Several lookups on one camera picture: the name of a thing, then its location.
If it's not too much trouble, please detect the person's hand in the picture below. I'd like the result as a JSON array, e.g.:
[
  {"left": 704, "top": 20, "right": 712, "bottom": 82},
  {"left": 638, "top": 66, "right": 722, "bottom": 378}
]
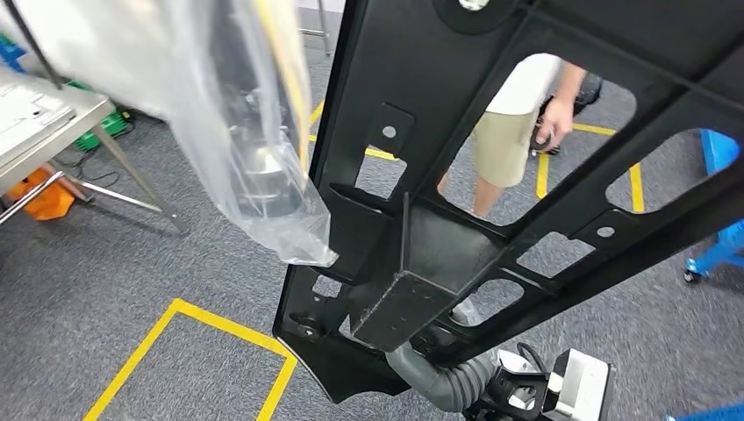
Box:
[{"left": 534, "top": 97, "right": 575, "bottom": 153}]

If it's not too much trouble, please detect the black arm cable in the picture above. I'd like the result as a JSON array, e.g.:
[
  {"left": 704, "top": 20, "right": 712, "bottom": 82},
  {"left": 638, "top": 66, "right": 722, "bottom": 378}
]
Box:
[{"left": 516, "top": 341, "right": 548, "bottom": 375}]

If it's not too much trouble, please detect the yellow floor tape square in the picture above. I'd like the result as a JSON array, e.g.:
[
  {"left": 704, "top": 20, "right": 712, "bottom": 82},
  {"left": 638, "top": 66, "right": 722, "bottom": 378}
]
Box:
[
  {"left": 82, "top": 298, "right": 298, "bottom": 421},
  {"left": 308, "top": 99, "right": 647, "bottom": 214}
]

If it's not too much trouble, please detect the clear plastic wrapped equipment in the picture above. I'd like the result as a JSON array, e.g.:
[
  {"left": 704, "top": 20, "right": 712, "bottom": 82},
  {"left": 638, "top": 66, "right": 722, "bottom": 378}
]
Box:
[{"left": 14, "top": 0, "right": 340, "bottom": 268}]

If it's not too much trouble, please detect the green plastic crate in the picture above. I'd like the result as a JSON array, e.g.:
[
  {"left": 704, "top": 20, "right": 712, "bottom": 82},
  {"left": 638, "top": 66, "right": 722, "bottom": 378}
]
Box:
[{"left": 65, "top": 80, "right": 130, "bottom": 153}]

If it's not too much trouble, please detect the orange bag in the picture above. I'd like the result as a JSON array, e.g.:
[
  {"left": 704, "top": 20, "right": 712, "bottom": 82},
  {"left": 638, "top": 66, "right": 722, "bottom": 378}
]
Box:
[{"left": 6, "top": 167, "right": 76, "bottom": 222}]

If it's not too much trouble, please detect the stainless steel workbench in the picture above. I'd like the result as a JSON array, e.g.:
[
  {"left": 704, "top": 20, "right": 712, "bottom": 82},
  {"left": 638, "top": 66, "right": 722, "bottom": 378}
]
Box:
[{"left": 0, "top": 67, "right": 190, "bottom": 233}]

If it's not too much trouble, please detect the black perforated panel part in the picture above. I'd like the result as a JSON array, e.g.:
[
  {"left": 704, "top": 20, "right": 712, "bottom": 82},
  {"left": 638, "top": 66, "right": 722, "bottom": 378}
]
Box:
[{"left": 271, "top": 0, "right": 744, "bottom": 405}]

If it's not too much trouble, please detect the black thin pole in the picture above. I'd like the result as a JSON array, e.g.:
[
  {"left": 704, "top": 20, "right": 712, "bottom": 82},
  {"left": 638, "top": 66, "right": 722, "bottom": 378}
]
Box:
[{"left": 3, "top": 0, "right": 64, "bottom": 89}]

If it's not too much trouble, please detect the person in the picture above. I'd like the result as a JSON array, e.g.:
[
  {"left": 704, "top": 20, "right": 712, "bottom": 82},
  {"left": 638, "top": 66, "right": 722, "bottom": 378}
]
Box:
[{"left": 437, "top": 53, "right": 604, "bottom": 219}]

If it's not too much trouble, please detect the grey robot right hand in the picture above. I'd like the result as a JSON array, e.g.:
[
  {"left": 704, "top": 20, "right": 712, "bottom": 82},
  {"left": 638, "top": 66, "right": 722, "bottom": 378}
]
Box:
[{"left": 450, "top": 297, "right": 484, "bottom": 328}]

